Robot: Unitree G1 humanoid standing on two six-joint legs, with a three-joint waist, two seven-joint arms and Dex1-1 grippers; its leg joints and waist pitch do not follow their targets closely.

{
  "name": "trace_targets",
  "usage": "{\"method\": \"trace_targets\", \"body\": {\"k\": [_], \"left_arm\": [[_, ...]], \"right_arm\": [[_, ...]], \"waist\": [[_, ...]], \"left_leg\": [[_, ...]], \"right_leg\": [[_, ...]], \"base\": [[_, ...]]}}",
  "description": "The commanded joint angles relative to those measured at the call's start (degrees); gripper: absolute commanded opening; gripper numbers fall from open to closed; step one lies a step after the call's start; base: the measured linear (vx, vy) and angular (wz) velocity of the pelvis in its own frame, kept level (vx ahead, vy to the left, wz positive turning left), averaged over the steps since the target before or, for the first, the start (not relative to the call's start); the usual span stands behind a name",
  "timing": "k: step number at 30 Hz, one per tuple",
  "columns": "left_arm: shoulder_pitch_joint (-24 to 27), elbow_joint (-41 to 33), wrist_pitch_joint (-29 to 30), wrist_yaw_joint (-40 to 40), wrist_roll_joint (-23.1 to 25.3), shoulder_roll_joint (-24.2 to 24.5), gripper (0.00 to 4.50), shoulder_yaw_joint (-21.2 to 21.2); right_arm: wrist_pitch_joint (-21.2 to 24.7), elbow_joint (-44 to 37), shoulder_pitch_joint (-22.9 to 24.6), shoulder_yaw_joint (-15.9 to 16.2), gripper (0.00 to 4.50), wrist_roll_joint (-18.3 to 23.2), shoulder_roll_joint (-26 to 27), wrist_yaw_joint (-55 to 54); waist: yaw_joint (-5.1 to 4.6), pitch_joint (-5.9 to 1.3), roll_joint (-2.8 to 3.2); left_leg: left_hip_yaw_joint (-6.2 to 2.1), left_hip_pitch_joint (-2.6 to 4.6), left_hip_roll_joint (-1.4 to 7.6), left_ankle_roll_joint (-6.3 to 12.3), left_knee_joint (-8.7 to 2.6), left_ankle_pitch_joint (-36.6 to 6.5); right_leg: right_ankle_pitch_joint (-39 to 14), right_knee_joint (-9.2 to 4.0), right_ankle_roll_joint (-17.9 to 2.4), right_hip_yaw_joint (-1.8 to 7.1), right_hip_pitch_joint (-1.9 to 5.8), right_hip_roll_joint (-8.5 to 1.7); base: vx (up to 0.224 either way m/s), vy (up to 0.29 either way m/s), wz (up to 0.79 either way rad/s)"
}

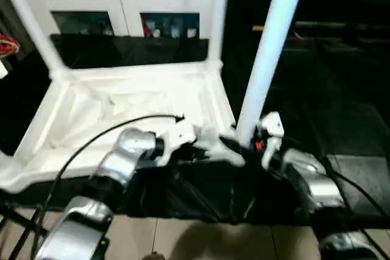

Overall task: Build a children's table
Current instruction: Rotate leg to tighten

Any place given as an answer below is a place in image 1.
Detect black folding table frame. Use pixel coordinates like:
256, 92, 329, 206
0, 205, 43, 260

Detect white plastic table leg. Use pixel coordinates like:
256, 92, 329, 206
207, 0, 231, 73
233, 0, 310, 149
0, 0, 69, 82
0, 150, 23, 183

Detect black work mat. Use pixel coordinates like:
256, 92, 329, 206
0, 29, 390, 224

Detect black flat bar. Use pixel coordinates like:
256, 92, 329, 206
292, 21, 390, 35

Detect white plastic table top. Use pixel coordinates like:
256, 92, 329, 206
0, 59, 247, 194

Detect red cable bundle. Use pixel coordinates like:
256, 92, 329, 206
0, 33, 20, 57

